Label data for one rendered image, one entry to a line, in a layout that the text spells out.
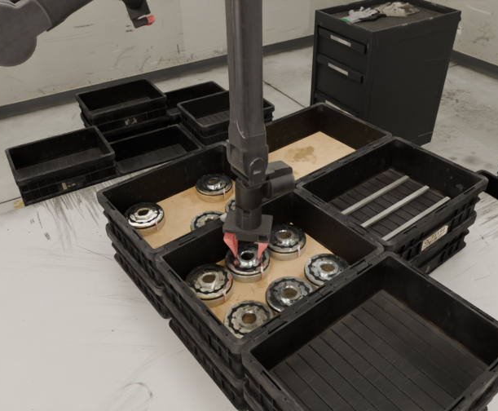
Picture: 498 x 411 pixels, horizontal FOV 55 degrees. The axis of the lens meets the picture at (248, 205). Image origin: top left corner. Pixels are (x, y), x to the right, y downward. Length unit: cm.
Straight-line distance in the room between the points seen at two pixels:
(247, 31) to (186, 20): 343
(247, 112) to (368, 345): 51
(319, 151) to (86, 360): 90
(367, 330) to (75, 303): 72
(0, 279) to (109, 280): 30
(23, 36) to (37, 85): 335
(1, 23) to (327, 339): 76
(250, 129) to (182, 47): 344
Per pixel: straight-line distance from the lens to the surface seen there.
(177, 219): 128
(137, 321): 122
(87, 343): 122
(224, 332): 88
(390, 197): 137
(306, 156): 152
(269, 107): 236
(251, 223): 100
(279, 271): 111
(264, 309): 100
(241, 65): 86
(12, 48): 71
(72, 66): 406
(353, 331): 102
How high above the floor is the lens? 162
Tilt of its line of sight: 37 degrees down
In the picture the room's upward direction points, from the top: 2 degrees counter-clockwise
